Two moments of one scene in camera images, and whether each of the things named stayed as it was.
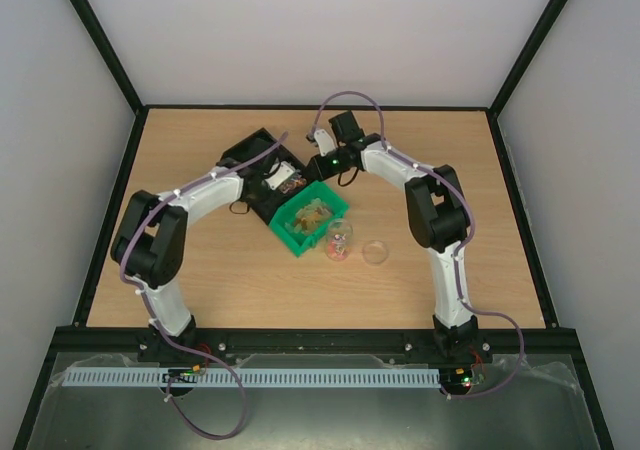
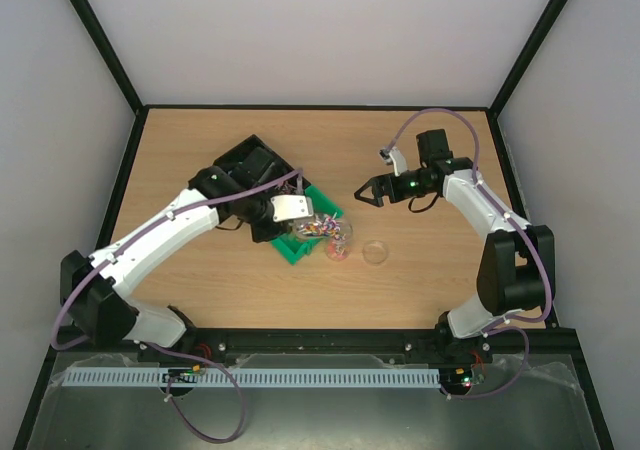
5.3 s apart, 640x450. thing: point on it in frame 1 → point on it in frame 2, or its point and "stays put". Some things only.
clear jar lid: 375,252 stays put
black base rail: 205,341 stays put
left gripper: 267,204 → 262,235
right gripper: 314,168 → 387,190
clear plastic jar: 339,239 stays put
